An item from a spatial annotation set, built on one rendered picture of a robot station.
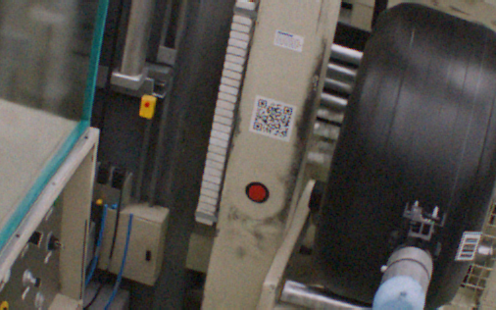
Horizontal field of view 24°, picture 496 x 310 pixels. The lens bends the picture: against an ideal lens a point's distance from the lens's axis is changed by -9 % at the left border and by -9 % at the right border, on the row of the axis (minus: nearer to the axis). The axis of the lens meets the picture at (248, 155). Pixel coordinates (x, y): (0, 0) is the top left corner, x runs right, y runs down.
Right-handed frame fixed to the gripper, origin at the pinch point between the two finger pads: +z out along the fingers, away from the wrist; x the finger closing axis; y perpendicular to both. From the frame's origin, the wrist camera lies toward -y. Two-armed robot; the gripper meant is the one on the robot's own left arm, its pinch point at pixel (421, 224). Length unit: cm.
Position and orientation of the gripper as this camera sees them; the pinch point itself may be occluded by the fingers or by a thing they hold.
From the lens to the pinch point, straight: 208.3
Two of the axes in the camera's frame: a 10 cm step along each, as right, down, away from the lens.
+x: -9.5, -2.7, 1.3
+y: 2.0, -8.9, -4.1
